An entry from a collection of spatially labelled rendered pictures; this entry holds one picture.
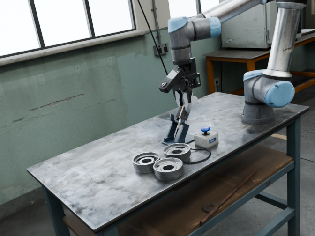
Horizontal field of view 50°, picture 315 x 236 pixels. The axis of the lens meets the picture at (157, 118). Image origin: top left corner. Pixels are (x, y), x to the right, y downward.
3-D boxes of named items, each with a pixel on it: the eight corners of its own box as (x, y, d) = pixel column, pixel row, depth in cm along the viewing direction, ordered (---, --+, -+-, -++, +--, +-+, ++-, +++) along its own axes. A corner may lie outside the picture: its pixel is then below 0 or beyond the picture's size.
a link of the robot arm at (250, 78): (262, 92, 161) (261, 65, 157) (278, 99, 149) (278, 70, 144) (239, 98, 159) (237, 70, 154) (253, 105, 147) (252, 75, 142)
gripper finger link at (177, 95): (191, 109, 137) (191, 87, 133) (181, 113, 134) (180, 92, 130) (186, 106, 139) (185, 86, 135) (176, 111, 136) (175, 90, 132)
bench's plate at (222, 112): (94, 235, 97) (93, 229, 96) (26, 172, 142) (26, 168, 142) (309, 110, 164) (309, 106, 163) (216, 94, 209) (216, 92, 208)
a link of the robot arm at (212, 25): (210, 15, 132) (183, 19, 130) (221, 16, 121) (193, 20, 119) (212, 35, 134) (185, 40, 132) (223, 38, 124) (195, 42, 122)
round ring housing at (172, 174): (188, 169, 122) (187, 158, 120) (176, 184, 113) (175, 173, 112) (162, 165, 127) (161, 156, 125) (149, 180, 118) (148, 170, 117)
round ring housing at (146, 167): (137, 177, 121) (135, 167, 120) (131, 165, 131) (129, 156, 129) (165, 170, 123) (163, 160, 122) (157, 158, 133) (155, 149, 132)
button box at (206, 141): (207, 149, 135) (206, 137, 133) (194, 144, 140) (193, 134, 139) (220, 142, 139) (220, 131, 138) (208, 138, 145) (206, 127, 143)
